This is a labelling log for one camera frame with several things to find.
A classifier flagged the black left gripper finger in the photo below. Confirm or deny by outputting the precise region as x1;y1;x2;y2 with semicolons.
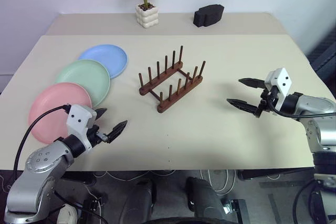
94;107;108;125
106;120;129;144

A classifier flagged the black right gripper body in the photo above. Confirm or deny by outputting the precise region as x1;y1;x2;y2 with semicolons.
254;84;280;119

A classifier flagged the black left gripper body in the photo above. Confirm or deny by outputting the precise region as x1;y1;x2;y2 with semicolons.
85;122;110;148

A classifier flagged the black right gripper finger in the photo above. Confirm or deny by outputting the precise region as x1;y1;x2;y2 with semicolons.
238;77;266;90
226;98;260;115

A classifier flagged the green plastic plate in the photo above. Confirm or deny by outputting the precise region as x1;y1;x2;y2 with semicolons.
54;59;111;107

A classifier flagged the red plastic plate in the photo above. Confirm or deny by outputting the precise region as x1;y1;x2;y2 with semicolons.
28;82;93;145

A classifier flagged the blue plastic plate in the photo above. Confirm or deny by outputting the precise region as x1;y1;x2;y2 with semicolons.
78;44;129;80

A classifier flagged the wooden dish rack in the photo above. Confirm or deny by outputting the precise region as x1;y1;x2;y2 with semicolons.
138;45;207;114

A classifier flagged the cream table cover sheet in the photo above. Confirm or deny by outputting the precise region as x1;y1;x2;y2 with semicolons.
0;34;336;171

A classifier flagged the dark rounded shape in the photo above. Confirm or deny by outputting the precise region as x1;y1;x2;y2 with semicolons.
122;178;157;224
185;176;224;224

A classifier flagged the dark slatted panel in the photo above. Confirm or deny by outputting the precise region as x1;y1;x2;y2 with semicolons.
308;28;336;72

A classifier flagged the black foam block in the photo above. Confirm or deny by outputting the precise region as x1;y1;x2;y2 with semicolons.
193;4;225;28

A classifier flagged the white power strip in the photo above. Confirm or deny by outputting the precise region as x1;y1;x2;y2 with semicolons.
56;204;79;224

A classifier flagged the white bubbly ceramic pot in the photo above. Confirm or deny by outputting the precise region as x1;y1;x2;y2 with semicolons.
135;3;160;29

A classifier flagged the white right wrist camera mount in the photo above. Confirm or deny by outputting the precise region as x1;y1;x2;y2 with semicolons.
264;68;293;112

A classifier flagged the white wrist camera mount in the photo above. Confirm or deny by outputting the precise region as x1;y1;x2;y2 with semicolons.
66;104;98;152
264;68;293;112

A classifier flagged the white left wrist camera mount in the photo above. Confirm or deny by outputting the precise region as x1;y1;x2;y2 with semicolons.
66;104;98;152

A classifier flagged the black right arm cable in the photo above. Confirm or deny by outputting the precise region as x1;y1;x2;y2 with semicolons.
269;95;336;119

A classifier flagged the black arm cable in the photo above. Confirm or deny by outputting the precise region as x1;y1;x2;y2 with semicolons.
269;95;336;119
13;105;71;174

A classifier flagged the thin white floor cable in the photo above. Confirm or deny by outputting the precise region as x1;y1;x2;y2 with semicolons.
94;169;177;182

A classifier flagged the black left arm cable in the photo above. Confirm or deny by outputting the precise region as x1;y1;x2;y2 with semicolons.
13;105;71;174

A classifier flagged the black table frame beam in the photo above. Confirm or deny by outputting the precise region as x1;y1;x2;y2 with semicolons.
237;168;316;182

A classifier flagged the white coiled floor cable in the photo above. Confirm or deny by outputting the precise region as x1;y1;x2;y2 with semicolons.
199;168;237;196

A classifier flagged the black metal floor bracket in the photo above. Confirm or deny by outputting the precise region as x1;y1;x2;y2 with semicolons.
223;199;249;224

